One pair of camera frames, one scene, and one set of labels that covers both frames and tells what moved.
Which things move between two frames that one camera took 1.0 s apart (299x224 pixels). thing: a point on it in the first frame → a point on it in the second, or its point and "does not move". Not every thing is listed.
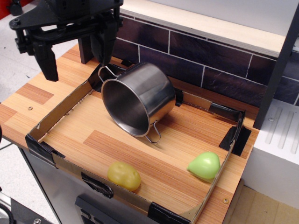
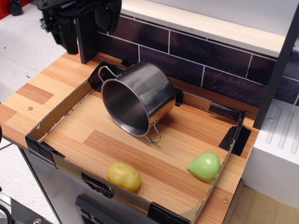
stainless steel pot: [140, 95] does not move
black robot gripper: [52, 20] → [58, 17]
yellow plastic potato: [124, 175] does not move
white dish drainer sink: [273, 166] does not move
